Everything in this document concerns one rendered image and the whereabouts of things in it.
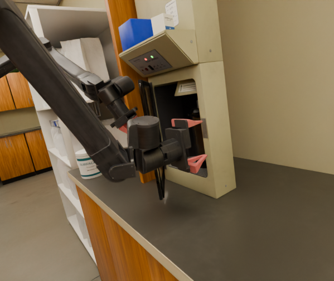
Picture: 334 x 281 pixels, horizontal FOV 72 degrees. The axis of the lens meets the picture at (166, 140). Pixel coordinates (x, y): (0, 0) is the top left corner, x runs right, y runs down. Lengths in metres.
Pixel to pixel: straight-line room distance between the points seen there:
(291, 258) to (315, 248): 0.07
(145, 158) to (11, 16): 0.33
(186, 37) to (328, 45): 0.52
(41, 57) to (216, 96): 0.55
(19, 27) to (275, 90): 0.95
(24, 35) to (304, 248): 0.71
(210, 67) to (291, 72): 0.40
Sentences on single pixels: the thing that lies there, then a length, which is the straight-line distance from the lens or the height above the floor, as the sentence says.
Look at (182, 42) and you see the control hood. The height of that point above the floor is 1.47.
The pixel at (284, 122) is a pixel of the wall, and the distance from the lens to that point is 1.13.
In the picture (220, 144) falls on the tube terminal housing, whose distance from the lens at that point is 0.84.
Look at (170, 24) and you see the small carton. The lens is 0.81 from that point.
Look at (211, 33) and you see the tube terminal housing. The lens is 0.83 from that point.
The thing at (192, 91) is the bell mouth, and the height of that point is 1.33.
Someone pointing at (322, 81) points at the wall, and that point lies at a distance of 1.04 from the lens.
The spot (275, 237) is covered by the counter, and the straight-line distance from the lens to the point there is 0.70.
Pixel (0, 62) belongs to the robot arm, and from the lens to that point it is 1.14.
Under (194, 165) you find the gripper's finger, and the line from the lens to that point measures 0.60.
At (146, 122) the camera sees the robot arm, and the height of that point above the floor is 1.29.
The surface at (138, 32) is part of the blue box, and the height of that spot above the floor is 1.56.
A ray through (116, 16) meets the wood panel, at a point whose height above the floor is 1.66.
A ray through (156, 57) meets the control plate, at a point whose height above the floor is 1.46.
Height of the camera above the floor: 1.35
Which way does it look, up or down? 13 degrees down
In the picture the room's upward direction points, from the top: 10 degrees counter-clockwise
